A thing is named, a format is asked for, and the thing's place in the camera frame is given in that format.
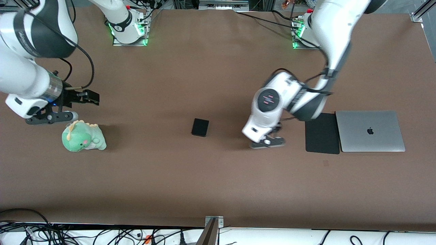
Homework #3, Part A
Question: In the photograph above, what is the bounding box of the black mouse pad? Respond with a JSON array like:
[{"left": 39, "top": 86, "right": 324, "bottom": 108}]
[{"left": 305, "top": 112, "right": 340, "bottom": 155}]

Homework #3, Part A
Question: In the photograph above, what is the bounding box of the black phone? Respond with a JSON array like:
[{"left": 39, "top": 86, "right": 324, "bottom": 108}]
[{"left": 191, "top": 118, "right": 210, "bottom": 137}]

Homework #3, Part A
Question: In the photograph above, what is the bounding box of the green dinosaur plush toy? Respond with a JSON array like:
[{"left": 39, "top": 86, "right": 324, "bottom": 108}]
[{"left": 61, "top": 120, "right": 107, "bottom": 152}]

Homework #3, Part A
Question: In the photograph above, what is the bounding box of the silver laptop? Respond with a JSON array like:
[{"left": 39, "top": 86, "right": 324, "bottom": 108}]
[{"left": 335, "top": 110, "right": 406, "bottom": 153}]

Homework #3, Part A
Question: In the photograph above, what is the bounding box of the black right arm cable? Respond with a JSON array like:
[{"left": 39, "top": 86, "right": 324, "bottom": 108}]
[
  {"left": 58, "top": 32, "right": 95, "bottom": 91},
  {"left": 59, "top": 57, "right": 73, "bottom": 84}
]

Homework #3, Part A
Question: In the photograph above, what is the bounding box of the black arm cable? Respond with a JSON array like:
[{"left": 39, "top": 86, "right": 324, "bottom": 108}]
[
  {"left": 59, "top": 57, "right": 73, "bottom": 84},
  {"left": 58, "top": 32, "right": 95, "bottom": 91},
  {"left": 271, "top": 67, "right": 336, "bottom": 96}
]

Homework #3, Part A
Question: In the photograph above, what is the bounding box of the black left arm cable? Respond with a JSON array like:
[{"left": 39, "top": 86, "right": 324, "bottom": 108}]
[{"left": 271, "top": 67, "right": 336, "bottom": 96}]

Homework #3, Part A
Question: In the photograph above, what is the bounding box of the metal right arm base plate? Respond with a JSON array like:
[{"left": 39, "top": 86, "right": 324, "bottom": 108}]
[{"left": 112, "top": 10, "right": 150, "bottom": 47}]

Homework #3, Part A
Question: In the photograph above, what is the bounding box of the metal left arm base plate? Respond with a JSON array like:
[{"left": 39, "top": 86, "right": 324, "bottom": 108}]
[{"left": 292, "top": 17, "right": 322, "bottom": 50}]

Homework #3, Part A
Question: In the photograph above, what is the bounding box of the black table cable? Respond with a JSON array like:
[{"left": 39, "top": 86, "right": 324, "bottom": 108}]
[
  {"left": 236, "top": 12, "right": 300, "bottom": 30},
  {"left": 271, "top": 10, "right": 303, "bottom": 21}
]

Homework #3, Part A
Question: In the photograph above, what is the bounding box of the black looped cable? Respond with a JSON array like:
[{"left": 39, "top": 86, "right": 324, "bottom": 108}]
[{"left": 0, "top": 208, "right": 51, "bottom": 227}]

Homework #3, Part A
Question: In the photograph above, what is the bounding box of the metal bracket with beam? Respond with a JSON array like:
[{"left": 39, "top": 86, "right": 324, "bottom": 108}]
[{"left": 196, "top": 215, "right": 224, "bottom": 245}]

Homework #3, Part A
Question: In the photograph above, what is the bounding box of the grey metal rail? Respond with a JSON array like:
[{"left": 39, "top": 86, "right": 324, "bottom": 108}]
[{"left": 199, "top": 0, "right": 250, "bottom": 11}]

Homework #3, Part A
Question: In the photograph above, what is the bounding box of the aluminium frame post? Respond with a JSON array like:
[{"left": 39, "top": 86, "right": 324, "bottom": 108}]
[{"left": 411, "top": 0, "right": 436, "bottom": 23}]

